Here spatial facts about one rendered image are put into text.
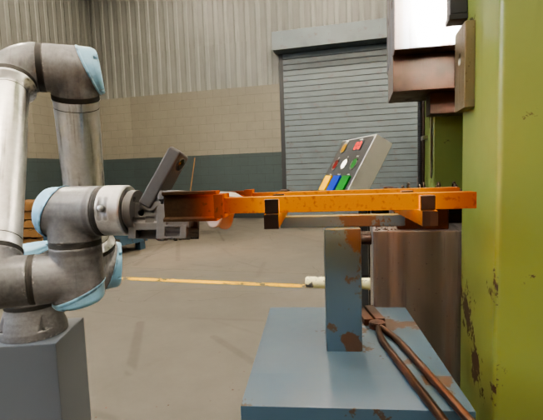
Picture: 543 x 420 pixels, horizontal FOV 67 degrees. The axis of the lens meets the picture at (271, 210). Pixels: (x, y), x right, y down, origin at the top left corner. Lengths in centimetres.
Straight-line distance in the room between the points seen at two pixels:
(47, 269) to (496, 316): 79
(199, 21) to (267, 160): 358
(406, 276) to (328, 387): 50
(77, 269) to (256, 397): 39
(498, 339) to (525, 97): 42
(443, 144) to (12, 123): 120
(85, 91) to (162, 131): 941
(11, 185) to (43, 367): 65
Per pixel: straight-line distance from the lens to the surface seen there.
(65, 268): 81
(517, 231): 82
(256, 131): 961
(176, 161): 74
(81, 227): 79
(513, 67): 82
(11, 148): 99
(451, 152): 147
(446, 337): 113
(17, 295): 83
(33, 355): 142
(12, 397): 150
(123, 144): 1113
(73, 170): 124
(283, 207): 59
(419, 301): 109
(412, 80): 121
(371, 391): 64
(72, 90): 117
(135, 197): 76
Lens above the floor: 107
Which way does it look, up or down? 5 degrees down
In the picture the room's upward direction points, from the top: 2 degrees counter-clockwise
